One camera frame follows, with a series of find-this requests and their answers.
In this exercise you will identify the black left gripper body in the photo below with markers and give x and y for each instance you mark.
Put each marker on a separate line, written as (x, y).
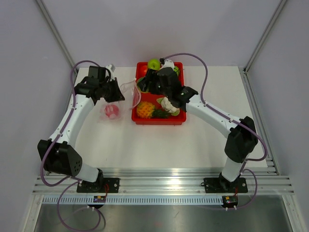
(109, 90)

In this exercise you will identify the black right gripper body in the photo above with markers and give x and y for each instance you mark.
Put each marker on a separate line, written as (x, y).
(156, 87)

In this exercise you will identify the toy watermelon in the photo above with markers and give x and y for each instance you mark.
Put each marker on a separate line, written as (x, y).
(177, 70)

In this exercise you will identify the toy cauliflower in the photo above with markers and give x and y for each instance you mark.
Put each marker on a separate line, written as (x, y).
(166, 109)

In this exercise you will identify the red toy apple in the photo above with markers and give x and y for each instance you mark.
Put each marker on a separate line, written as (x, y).
(111, 111)

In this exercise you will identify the clear zip top bag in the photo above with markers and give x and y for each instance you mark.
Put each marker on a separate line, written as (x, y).
(132, 97)

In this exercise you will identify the toy pineapple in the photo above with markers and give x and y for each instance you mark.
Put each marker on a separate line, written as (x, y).
(146, 110)

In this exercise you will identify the green toy lime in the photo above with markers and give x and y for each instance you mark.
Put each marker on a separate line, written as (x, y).
(143, 84)

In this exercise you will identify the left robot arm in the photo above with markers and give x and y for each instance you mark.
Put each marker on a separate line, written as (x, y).
(57, 153)

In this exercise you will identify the green toy apple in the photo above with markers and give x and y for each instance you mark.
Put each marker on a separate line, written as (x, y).
(154, 64)

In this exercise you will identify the red toy tomato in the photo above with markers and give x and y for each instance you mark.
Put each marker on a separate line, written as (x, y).
(143, 70)

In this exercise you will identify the red plastic tray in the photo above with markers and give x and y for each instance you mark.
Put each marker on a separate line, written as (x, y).
(154, 100)

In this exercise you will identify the left circuit board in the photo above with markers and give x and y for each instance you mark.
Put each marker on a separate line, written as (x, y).
(99, 199)

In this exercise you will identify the circuit board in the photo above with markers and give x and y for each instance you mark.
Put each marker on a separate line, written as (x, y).
(99, 199)
(230, 202)

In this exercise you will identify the right circuit board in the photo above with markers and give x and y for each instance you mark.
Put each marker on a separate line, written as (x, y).
(230, 202)

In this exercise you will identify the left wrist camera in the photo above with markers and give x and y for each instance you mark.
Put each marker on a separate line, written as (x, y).
(110, 67)

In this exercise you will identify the left aluminium frame post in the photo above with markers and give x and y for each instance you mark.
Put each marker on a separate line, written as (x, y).
(53, 29)

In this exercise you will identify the aluminium frame post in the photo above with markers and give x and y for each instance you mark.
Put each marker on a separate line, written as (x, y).
(53, 29)
(267, 31)

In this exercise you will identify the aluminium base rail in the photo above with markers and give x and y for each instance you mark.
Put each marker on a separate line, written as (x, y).
(189, 181)

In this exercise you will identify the white slotted cable duct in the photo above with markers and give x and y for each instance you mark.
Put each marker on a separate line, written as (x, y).
(135, 200)

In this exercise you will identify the right aluminium frame post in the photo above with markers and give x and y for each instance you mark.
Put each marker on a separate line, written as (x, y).
(267, 31)

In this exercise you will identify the right side aluminium rail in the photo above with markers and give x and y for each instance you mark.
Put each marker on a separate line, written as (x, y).
(260, 125)

